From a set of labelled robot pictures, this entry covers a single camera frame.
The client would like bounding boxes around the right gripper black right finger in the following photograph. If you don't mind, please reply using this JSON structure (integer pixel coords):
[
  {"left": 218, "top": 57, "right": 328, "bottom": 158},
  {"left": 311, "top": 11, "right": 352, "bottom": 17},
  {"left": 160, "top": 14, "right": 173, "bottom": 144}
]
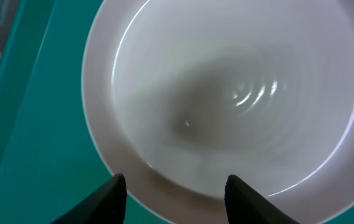
[{"left": 224, "top": 175, "right": 298, "bottom": 224}]

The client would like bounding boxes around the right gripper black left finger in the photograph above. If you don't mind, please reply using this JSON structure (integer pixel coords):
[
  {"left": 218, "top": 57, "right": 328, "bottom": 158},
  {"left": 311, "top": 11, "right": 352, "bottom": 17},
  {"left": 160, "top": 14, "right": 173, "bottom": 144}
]
[{"left": 52, "top": 174, "right": 127, "bottom": 224}]

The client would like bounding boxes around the small pink plate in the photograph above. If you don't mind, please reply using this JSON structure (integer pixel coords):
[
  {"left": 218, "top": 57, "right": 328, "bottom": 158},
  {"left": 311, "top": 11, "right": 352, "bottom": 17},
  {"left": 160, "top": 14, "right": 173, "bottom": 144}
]
[{"left": 111, "top": 1, "right": 354, "bottom": 197}]

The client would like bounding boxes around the teal plastic tray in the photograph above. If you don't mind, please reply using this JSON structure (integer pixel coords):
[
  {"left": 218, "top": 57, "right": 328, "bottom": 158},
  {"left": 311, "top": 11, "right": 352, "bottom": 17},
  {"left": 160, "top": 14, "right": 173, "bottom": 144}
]
[{"left": 0, "top": 0, "right": 354, "bottom": 224}]

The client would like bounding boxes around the large white plate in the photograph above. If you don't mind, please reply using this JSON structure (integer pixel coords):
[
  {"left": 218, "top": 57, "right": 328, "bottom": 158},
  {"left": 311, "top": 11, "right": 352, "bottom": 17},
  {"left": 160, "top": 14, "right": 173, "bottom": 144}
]
[{"left": 82, "top": 0, "right": 354, "bottom": 223}]

